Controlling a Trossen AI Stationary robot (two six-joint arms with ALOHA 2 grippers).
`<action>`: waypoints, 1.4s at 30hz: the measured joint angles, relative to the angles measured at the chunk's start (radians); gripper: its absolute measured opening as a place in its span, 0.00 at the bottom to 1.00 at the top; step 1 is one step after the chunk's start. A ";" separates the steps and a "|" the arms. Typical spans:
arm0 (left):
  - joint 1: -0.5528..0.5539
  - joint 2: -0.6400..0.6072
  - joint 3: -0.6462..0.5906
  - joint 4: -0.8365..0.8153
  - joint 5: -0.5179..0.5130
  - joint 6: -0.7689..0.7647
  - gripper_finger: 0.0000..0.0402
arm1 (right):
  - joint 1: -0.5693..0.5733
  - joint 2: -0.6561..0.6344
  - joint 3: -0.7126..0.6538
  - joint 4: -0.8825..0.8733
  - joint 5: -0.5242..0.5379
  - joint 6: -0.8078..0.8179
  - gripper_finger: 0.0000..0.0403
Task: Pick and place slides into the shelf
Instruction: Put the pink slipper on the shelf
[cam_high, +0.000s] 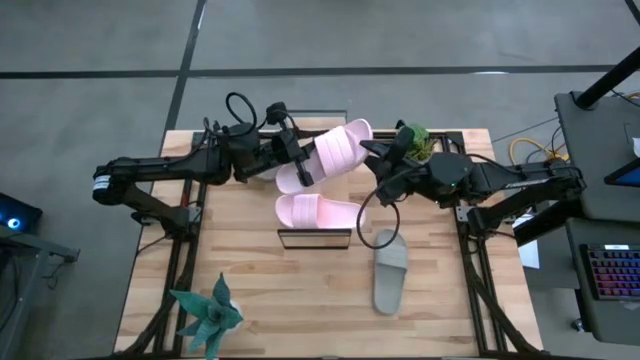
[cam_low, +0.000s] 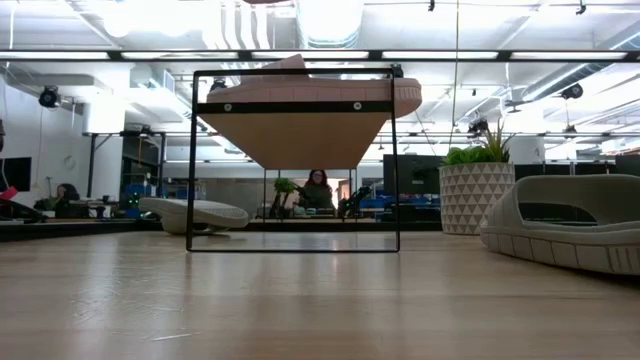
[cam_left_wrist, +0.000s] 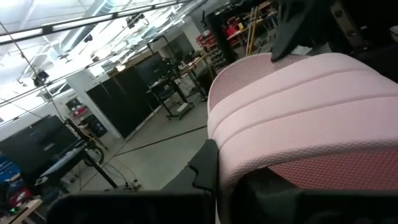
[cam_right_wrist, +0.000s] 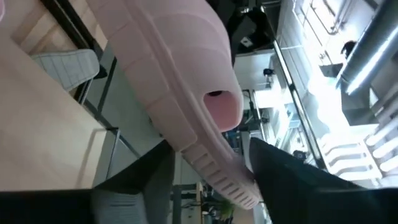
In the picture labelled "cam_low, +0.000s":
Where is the pink slide sandal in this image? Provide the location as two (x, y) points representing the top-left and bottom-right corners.
(205, 53), (423, 120)

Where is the person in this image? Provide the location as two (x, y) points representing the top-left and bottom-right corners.
(293, 168), (338, 212)
(53, 182), (82, 219)

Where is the small background potted plant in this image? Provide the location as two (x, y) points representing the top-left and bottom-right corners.
(272, 176), (298, 219)

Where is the black background monitor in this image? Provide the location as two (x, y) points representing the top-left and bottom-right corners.
(382, 153), (444, 197)

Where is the green plant in patterned pot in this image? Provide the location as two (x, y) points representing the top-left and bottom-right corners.
(438, 118), (517, 237)

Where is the black ceiling spotlight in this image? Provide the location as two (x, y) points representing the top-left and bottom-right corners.
(38, 85), (63, 110)
(466, 116), (491, 139)
(560, 81), (585, 102)

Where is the black overhead rig beam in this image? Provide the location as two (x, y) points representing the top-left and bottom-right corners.
(0, 48), (640, 64)

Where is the red and black background object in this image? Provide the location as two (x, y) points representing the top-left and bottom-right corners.
(0, 185), (49, 225)

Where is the wooden shelf with black frame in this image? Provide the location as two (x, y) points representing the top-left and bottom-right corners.
(185, 64), (402, 254)

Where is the silver ventilation duct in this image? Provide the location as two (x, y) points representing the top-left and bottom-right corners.
(294, 0), (367, 50)

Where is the black metal table frame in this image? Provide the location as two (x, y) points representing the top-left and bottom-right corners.
(0, 218), (444, 244)

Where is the black wall screen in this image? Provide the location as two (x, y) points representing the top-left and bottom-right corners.
(0, 156), (33, 193)

